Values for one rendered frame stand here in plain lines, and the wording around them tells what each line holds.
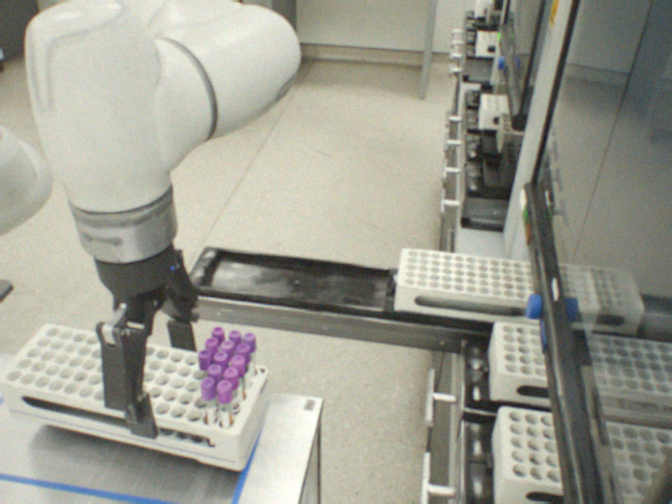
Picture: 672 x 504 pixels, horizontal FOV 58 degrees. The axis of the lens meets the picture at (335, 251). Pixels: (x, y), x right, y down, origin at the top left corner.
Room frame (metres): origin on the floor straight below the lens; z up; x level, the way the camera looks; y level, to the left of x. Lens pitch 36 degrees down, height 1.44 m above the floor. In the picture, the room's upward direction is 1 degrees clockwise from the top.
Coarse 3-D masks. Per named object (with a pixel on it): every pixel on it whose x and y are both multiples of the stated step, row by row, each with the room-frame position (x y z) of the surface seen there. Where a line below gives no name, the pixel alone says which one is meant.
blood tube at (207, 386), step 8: (200, 384) 0.42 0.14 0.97; (208, 384) 0.42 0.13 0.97; (208, 392) 0.41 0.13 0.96; (216, 392) 0.42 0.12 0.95; (208, 400) 0.41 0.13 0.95; (208, 408) 0.41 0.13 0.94; (216, 408) 0.42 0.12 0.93; (208, 416) 0.41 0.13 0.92; (216, 416) 0.42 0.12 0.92; (208, 424) 0.41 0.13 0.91; (208, 440) 0.41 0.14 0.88
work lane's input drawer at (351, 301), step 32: (224, 256) 0.86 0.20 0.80; (256, 256) 0.85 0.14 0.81; (288, 256) 0.84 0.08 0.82; (224, 288) 0.77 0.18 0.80; (256, 288) 0.77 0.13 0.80; (288, 288) 0.77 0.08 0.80; (320, 288) 0.77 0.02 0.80; (352, 288) 0.77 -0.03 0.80; (384, 288) 0.78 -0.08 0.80; (224, 320) 0.73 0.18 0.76; (256, 320) 0.73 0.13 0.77; (288, 320) 0.72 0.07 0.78; (320, 320) 0.71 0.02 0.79; (352, 320) 0.70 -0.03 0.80; (384, 320) 0.70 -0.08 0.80; (416, 320) 0.69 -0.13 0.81; (448, 320) 0.69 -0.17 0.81; (448, 352) 0.68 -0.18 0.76
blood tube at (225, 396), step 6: (222, 384) 0.42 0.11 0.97; (228, 384) 0.42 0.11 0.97; (222, 390) 0.41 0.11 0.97; (228, 390) 0.41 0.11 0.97; (222, 396) 0.41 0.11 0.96; (228, 396) 0.41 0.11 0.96; (222, 402) 0.41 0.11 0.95; (228, 402) 0.41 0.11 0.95; (222, 408) 0.41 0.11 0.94; (228, 408) 0.41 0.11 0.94; (222, 414) 0.41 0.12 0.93; (228, 414) 0.41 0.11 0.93; (222, 420) 0.41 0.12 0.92; (228, 420) 0.41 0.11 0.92; (222, 426) 0.41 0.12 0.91; (228, 426) 0.41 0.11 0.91
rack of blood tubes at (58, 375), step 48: (48, 336) 0.54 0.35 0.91; (96, 336) 0.54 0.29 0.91; (0, 384) 0.46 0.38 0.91; (48, 384) 0.46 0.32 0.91; (96, 384) 0.47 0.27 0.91; (144, 384) 0.46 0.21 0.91; (192, 384) 0.47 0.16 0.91; (96, 432) 0.44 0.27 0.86; (192, 432) 0.41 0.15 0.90; (240, 432) 0.40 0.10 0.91
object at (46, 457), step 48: (0, 432) 0.46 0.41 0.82; (48, 432) 0.47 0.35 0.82; (288, 432) 0.47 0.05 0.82; (0, 480) 0.40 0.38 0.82; (48, 480) 0.40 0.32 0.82; (96, 480) 0.40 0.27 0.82; (144, 480) 0.40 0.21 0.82; (192, 480) 0.40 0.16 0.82; (240, 480) 0.40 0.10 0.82; (288, 480) 0.41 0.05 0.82
